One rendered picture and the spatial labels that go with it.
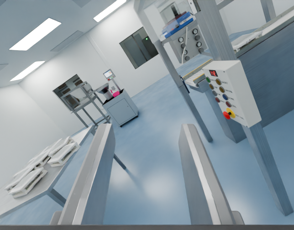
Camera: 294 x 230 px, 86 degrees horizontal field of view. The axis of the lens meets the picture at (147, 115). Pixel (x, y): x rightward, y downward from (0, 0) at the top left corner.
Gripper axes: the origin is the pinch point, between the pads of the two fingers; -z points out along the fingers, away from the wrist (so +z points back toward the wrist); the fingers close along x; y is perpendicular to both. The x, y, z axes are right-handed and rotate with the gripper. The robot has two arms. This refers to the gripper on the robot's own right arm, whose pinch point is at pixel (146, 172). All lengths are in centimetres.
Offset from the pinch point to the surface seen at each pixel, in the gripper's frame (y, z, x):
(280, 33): 24, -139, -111
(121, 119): 262, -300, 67
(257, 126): 44, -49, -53
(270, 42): 30, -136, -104
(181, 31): 20, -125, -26
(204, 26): 4, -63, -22
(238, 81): 18, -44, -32
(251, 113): 30, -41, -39
